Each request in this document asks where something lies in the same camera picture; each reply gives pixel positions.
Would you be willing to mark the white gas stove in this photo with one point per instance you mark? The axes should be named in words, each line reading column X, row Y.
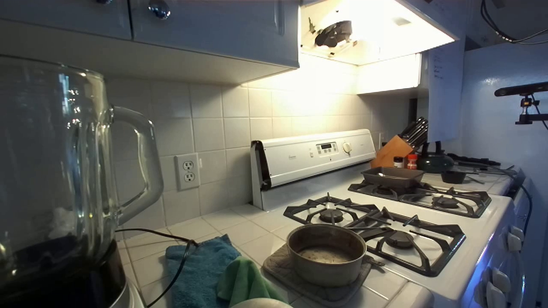
column 297, row 157

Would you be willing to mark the stove digital display panel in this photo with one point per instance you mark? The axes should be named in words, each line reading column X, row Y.
column 326, row 148

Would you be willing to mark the black cast iron burner grate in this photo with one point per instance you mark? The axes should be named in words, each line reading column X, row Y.
column 451, row 251
column 358, row 188
column 297, row 217
column 482, row 201

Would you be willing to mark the cream stove timer knob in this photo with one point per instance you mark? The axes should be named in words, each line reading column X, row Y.
column 346, row 148

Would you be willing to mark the grey square trivet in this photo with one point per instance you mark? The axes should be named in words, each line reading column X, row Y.
column 276, row 268

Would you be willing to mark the wooden knife block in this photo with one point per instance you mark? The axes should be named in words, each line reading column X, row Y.
column 391, row 152

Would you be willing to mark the small metal pot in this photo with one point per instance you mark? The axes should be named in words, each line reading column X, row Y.
column 326, row 268

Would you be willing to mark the green cloth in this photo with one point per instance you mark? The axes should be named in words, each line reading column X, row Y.
column 245, row 280

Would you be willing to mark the dark hood fan motor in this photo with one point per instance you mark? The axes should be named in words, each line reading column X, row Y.
column 334, row 35

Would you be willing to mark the small red bottle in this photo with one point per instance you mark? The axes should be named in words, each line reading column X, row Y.
column 411, row 162

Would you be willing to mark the white upper kitchen cabinet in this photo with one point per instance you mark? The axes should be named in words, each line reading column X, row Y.
column 216, row 29

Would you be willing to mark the blue cloth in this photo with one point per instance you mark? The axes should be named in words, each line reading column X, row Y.
column 199, row 275

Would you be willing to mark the white range hood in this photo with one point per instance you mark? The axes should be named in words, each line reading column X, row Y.
column 377, row 46

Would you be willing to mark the dark round kettle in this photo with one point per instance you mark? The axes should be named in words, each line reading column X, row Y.
column 437, row 164

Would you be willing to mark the small black pan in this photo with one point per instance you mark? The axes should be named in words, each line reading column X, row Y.
column 454, row 177

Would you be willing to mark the silver cabinet knob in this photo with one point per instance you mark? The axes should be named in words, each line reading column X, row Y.
column 160, row 8
column 103, row 3

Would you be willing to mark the black elongated object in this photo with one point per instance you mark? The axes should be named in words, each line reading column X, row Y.
column 473, row 162

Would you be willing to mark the glass blender jar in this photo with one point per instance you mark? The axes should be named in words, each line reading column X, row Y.
column 57, row 143

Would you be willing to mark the dark pot on counter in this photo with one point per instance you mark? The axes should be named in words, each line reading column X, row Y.
column 57, row 285

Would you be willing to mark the white wall outlet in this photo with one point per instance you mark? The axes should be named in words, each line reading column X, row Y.
column 187, row 172

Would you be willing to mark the black camera on mount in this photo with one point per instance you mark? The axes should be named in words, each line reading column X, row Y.
column 523, row 90

